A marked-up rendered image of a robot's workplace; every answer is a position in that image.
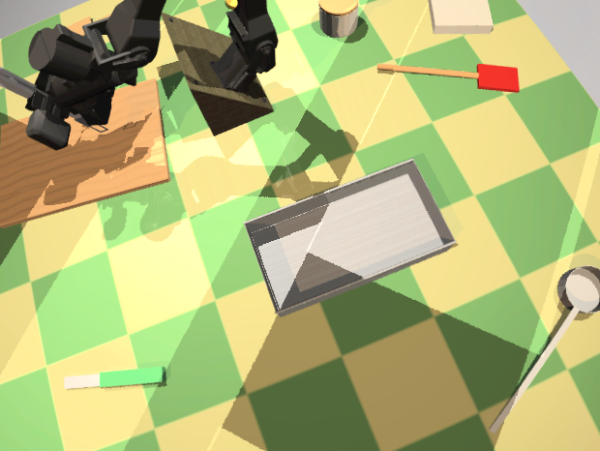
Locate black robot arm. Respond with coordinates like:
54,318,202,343
28,0,279,126

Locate beige cylinder with orange top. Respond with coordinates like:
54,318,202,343
318,0,359,38

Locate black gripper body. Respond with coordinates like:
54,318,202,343
26,74,98,150

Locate grey rectangular roasting tin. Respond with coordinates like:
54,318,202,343
243,158,457,316

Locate red spatula with orange handle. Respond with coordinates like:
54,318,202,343
377,63,520,93

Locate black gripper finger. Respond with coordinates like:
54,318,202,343
34,72,47,92
25,90,46,111

